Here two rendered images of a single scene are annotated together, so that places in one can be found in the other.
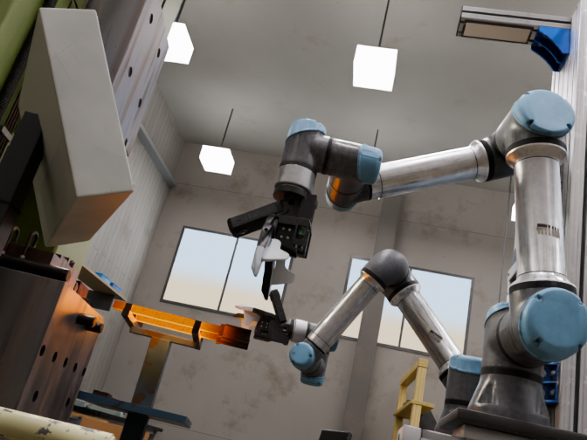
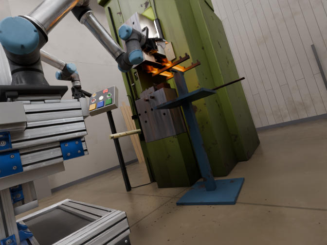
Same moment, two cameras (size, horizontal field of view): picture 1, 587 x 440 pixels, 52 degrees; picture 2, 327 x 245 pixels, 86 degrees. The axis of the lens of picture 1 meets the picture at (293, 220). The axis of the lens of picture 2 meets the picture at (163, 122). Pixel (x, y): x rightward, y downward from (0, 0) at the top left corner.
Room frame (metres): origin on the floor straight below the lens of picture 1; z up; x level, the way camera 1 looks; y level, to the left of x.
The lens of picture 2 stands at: (2.52, -0.90, 0.49)
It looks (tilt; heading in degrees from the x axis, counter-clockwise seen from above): 4 degrees up; 125
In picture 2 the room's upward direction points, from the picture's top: 16 degrees counter-clockwise
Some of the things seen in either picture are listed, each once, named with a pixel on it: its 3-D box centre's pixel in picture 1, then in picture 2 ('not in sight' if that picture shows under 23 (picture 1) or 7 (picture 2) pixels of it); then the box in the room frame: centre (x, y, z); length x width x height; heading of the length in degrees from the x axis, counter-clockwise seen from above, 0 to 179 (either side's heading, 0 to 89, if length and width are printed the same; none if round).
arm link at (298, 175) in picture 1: (294, 184); (76, 84); (1.07, 0.01, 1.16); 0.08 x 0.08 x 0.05
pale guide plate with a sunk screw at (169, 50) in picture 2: not in sight; (170, 52); (1.76, 0.63, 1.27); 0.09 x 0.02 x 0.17; 179
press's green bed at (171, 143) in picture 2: not in sight; (181, 155); (1.50, 0.73, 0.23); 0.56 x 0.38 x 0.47; 89
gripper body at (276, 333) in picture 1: (273, 327); (147, 44); (1.95, -0.02, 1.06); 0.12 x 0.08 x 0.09; 93
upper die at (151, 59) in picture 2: not in sight; (150, 63); (1.45, 0.72, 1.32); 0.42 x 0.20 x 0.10; 89
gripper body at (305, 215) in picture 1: (288, 222); (78, 93); (1.06, 0.01, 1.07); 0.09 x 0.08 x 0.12; 80
